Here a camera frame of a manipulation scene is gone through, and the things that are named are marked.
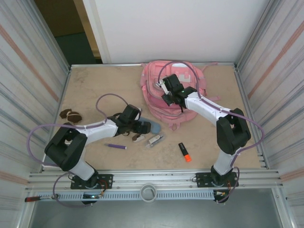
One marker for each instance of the small brown white stapler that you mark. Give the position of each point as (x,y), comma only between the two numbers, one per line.
(140,139)

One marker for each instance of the blue pencil case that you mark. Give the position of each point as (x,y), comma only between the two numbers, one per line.
(155,127)

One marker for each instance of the pink backpack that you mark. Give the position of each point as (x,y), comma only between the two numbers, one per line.
(166,114)

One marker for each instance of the purple pen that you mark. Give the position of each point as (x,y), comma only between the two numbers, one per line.
(116,146)

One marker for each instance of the black orange highlighter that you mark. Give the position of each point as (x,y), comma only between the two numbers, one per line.
(184,150)

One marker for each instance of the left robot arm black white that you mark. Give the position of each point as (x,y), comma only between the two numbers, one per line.
(64,149)

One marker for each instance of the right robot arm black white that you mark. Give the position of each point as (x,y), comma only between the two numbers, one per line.
(234,133)

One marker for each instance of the brown cloth bundle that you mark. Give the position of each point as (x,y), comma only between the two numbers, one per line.
(73,116)

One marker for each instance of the grey round pipe fitting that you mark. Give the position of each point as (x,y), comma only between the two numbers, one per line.
(148,191)

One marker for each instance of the grey metal sheet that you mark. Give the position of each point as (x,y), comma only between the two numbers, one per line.
(152,216)

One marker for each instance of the white grey scale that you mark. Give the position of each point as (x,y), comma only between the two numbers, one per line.
(51,168)

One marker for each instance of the corrugated metal side panel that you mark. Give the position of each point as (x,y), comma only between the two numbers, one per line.
(23,95)
(280,83)

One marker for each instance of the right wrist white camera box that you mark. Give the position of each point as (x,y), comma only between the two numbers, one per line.
(166,89)

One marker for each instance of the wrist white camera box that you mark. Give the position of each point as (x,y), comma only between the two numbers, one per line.
(139,114)
(166,89)

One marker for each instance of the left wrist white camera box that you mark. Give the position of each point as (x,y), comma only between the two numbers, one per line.
(139,114)

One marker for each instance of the aluminium mounting rail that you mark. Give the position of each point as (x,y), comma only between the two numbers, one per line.
(152,177)

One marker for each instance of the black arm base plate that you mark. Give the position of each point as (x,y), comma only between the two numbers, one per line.
(107,181)
(202,180)

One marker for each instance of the white door frame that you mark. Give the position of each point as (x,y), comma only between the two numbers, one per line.
(95,31)

